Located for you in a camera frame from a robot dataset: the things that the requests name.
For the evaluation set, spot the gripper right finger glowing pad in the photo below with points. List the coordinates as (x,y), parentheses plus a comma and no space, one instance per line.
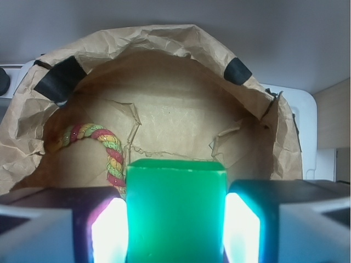
(287,221)

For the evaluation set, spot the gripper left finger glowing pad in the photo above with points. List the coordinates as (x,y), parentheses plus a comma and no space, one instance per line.
(64,225)

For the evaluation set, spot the green rectangular block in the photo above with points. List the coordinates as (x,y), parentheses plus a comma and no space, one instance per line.
(175,210)

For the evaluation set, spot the brown paper lined bin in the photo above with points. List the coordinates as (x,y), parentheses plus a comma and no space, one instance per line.
(166,91)

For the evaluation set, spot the multicolour twisted rope toy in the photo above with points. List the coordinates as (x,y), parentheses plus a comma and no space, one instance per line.
(108,139)

